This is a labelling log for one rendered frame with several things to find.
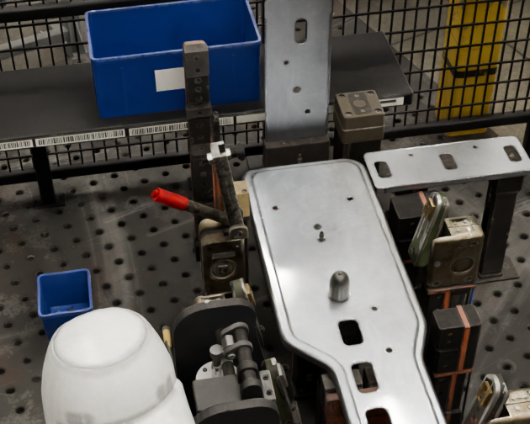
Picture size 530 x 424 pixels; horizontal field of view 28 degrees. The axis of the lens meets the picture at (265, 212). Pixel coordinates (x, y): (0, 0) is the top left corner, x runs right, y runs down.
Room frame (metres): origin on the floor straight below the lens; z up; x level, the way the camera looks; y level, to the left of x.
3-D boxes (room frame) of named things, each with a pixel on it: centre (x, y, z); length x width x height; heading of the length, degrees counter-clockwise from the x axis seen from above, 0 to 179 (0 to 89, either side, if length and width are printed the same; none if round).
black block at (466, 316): (1.09, -0.29, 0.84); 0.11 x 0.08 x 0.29; 100
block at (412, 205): (1.35, -0.26, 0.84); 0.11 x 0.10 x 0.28; 100
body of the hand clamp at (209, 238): (1.22, 0.07, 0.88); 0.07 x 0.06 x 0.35; 100
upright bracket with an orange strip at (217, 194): (1.32, 0.08, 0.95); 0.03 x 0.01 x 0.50; 10
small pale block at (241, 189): (1.30, 0.04, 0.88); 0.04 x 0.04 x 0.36; 10
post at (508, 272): (1.46, -0.44, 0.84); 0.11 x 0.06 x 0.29; 100
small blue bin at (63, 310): (1.33, 0.37, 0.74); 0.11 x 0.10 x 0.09; 10
